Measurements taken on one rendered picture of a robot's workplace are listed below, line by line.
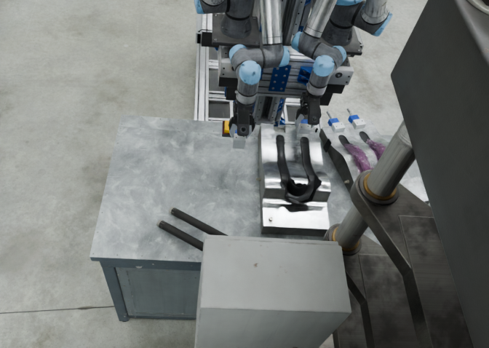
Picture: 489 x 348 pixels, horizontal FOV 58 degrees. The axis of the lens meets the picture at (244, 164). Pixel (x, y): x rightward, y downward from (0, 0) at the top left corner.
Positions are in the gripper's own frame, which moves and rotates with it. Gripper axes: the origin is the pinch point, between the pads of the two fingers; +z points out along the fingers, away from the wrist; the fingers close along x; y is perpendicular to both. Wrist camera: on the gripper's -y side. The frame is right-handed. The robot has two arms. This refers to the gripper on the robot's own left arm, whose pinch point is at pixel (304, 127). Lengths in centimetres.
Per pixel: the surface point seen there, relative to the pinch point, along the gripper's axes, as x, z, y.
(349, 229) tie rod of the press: 7, -47, -77
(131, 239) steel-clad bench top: 68, 11, -53
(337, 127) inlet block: -16.1, 2.7, 3.5
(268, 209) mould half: 16.8, 4.8, -40.4
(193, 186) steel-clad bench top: 47, 11, -28
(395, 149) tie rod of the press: 7, -78, -76
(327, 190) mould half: -5.2, -2.4, -34.7
